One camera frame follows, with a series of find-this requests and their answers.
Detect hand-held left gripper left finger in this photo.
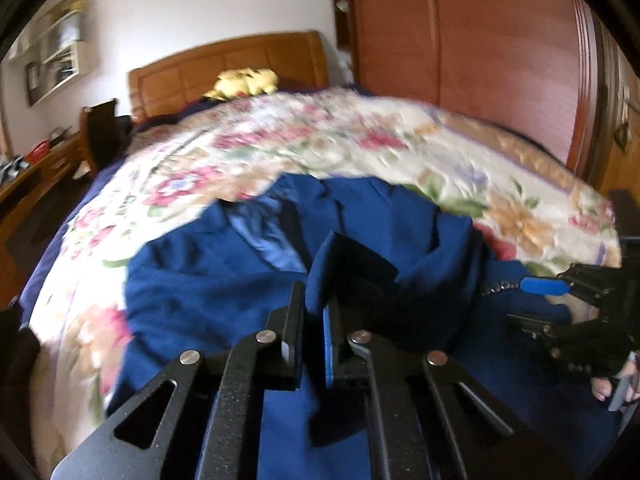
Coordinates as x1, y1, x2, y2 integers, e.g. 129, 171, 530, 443
50, 280, 307, 480

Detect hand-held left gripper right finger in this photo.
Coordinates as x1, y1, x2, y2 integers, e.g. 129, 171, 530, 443
322, 305, 576, 480

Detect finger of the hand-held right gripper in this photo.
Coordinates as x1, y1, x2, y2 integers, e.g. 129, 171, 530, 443
505, 312, 568, 361
520, 264, 613, 311

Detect blue suit jacket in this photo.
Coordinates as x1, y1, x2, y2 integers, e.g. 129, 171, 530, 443
105, 172, 621, 480

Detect person's right hand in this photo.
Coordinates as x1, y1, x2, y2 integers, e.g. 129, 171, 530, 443
562, 319, 640, 413

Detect floral blanket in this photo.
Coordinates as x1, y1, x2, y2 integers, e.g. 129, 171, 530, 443
20, 87, 623, 466

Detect navy bed sheet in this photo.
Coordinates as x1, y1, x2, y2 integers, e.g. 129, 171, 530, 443
20, 95, 231, 331

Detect wooden wardrobe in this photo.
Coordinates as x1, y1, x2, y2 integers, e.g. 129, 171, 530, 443
327, 0, 640, 196

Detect yellow plush toy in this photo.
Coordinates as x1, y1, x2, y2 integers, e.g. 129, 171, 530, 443
202, 67, 280, 101

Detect black garment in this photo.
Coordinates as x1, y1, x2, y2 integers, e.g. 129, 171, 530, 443
0, 305, 43, 466

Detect dark wooden chair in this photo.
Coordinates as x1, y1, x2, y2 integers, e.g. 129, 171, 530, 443
79, 99, 133, 178

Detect wooden headboard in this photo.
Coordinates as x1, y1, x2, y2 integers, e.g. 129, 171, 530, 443
127, 30, 331, 123

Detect wooden desk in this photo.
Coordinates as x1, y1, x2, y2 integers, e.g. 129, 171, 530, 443
0, 130, 88, 311

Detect white wall shelf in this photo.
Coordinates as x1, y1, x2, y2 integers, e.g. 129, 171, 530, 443
10, 0, 93, 106

